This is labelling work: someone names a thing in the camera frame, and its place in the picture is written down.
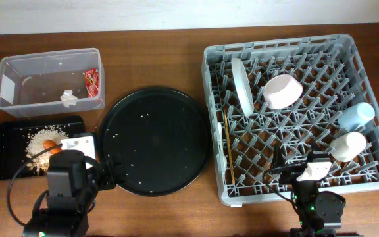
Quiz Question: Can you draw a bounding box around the grey plate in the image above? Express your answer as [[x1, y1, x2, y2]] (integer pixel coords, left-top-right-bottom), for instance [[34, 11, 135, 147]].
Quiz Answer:
[[231, 58, 254, 117]]

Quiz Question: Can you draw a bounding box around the orange carrot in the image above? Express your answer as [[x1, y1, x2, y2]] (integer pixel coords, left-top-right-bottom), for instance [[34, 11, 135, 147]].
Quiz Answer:
[[43, 140, 62, 154]]

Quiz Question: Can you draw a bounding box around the cream white cup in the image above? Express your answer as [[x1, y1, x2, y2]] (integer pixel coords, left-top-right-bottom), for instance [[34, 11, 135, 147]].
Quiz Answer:
[[330, 132, 367, 162]]

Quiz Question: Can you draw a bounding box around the clear plastic bin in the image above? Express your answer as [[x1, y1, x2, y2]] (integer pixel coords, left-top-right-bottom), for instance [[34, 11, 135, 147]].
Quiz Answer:
[[0, 48, 105, 118]]

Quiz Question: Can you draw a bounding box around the white tissue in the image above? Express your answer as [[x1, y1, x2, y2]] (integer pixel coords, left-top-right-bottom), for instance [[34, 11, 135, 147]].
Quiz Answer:
[[60, 90, 78, 108]]

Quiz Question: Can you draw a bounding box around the wooden chopstick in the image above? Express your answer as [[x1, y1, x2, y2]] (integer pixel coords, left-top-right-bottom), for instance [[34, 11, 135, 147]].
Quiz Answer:
[[224, 110, 236, 185]]

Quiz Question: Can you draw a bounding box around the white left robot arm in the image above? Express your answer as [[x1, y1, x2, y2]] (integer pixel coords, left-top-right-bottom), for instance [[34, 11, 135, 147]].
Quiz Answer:
[[6, 150, 126, 236]]

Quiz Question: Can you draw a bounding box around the round black tray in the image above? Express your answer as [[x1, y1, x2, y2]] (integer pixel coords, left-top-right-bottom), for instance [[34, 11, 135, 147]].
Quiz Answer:
[[97, 87, 213, 197]]

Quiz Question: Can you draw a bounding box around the white plastic fork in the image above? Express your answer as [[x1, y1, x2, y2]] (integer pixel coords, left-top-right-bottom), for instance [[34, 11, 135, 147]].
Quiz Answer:
[[217, 122, 228, 174]]

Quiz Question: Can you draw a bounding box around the light blue cup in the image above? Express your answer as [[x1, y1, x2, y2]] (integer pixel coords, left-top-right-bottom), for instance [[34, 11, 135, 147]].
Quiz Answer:
[[337, 102, 376, 132]]

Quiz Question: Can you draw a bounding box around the red snack wrapper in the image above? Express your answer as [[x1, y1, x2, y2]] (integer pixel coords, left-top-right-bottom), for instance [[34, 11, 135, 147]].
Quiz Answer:
[[83, 68, 99, 97]]

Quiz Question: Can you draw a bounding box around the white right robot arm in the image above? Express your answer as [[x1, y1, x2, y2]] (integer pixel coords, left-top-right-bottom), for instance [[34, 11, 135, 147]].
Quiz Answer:
[[268, 143, 346, 237]]

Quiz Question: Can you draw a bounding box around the black rectangular tray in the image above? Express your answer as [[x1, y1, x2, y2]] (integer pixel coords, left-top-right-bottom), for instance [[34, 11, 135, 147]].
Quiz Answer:
[[0, 115, 85, 180]]

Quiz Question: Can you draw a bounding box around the grey dishwasher rack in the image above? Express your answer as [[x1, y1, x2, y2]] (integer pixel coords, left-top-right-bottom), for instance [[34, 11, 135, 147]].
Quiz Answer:
[[201, 34, 377, 207]]

